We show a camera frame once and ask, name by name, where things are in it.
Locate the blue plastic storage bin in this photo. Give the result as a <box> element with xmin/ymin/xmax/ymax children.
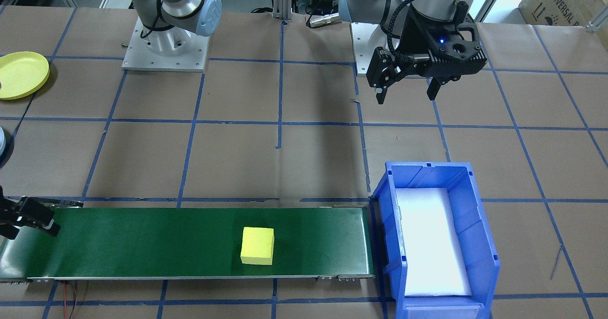
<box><xmin>372</xmin><ymin>161</ymin><xmax>501</xmax><ymax>319</ymax></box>

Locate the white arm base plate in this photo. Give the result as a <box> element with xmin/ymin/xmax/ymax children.
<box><xmin>122</xmin><ymin>17</ymin><xmax>210</xmax><ymax>73</ymax></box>
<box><xmin>351</xmin><ymin>22</ymin><xmax>405</xmax><ymax>75</ymax></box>

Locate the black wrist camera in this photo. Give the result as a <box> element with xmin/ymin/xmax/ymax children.
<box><xmin>418</xmin><ymin>13</ymin><xmax>490</xmax><ymax>78</ymax></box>

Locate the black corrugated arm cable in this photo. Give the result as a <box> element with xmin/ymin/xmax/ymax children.
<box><xmin>386</xmin><ymin>0</ymin><xmax>499</xmax><ymax>50</ymax></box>

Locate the yellow foam block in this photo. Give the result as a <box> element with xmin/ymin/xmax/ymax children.
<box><xmin>240</xmin><ymin>227</ymin><xmax>276</xmax><ymax>266</ymax></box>

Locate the yellow round plate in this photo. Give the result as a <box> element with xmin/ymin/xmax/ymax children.
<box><xmin>0</xmin><ymin>51</ymin><xmax>51</xmax><ymax>101</ymax></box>

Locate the white foam pad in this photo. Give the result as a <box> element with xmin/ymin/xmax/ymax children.
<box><xmin>395</xmin><ymin>188</ymin><xmax>473</xmax><ymax>297</ymax></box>

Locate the green conveyor belt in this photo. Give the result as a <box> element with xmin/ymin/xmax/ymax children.
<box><xmin>0</xmin><ymin>198</ymin><xmax>376</xmax><ymax>284</ymax></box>

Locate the silver cable connector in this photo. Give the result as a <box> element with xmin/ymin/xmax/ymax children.
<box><xmin>306</xmin><ymin>13</ymin><xmax>341</xmax><ymax>28</ymax></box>

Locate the brown cardboard box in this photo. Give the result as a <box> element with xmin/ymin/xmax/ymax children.
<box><xmin>518</xmin><ymin>0</ymin><xmax>608</xmax><ymax>28</ymax></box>

